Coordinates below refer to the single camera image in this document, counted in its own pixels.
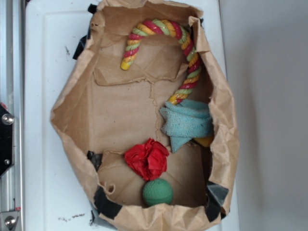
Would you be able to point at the red paper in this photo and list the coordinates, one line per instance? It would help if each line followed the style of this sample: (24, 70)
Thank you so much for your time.
(148, 160)

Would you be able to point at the brown paper bag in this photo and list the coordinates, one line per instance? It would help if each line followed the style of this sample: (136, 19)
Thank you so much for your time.
(103, 111)

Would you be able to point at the light blue towel cloth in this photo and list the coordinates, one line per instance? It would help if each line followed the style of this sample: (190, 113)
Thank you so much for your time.
(185, 121)

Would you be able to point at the yellow object under cloth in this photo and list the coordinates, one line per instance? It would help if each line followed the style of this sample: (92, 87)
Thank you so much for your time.
(205, 141)

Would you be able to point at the green dimpled rubber ball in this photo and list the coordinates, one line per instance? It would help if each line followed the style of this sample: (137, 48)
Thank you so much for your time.
(158, 191)

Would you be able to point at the white tray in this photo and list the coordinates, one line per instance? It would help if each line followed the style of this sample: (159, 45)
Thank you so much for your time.
(54, 199)

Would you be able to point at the multicolour twisted rope toy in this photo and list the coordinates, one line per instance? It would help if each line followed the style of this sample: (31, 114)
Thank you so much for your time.
(175, 30)

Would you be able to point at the black bracket with bolts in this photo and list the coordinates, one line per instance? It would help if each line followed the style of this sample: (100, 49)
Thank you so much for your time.
(6, 139)

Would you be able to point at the aluminium frame rail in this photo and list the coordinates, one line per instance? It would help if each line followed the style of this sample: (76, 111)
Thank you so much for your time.
(12, 29)

